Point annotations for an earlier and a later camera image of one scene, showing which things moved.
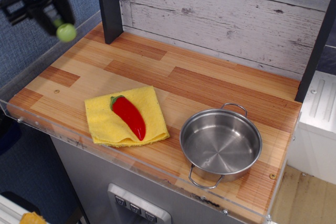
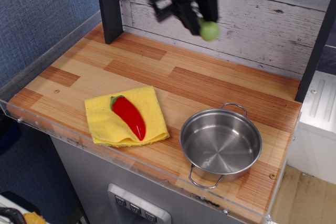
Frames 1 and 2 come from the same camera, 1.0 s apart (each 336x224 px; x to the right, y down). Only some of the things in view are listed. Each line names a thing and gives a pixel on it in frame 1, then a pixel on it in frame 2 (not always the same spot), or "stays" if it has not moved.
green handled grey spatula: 65,32 -> 209,30
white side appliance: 313,149 stays
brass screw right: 272,176 stays
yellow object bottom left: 32,218 stays
